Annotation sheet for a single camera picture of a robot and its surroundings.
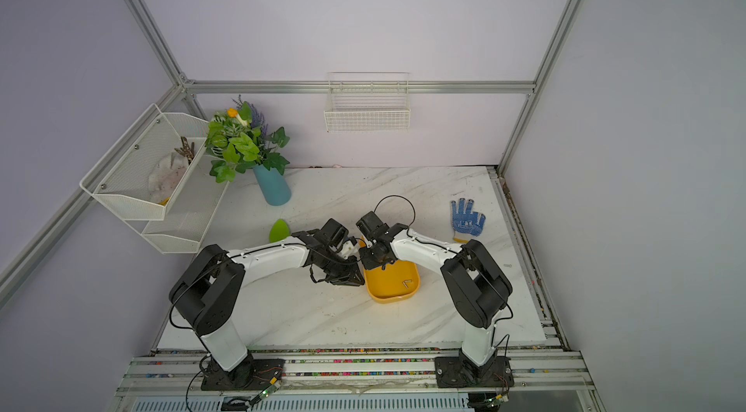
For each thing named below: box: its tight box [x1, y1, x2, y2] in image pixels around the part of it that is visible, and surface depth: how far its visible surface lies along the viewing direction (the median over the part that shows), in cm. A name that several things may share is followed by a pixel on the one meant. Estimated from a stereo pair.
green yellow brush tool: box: [269, 218, 291, 243], surface depth 104 cm
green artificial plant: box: [204, 94, 291, 184], surface depth 85 cm
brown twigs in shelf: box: [173, 136, 196, 166], surface depth 84 cm
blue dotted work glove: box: [450, 198, 486, 242], surface depth 106 cm
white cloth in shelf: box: [147, 151, 190, 204], surface depth 79 cm
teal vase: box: [252, 164, 293, 206], surface depth 112 cm
